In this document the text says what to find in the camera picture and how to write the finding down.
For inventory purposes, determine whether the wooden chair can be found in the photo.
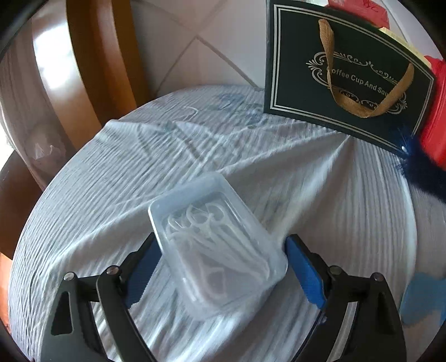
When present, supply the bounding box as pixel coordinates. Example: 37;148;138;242
0;0;149;259

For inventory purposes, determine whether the clear floss pick box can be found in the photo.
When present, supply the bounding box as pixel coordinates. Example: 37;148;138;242
148;172;290;322

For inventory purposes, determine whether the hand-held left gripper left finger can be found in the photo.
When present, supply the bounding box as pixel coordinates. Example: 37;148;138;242
41;233;164;362

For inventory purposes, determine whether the blue cloth piece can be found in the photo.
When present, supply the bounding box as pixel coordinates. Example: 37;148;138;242
399;271;446;326

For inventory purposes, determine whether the dark green gift bag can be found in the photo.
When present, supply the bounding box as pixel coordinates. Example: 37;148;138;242
263;0;438;156

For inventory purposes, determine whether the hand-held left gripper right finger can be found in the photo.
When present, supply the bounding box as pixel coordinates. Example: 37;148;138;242
284;234;408;362

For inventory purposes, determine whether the red gift bag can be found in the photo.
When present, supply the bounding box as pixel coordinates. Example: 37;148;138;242
420;56;446;165
325;0;388;28

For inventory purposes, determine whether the white ribbed tablecloth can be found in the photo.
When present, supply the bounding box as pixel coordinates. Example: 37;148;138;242
7;84;419;362

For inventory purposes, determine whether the dark blue fuzzy item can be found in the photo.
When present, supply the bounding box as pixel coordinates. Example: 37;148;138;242
394;126;446;203

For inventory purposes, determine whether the cream card box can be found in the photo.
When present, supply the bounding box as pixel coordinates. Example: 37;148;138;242
379;27;433;65

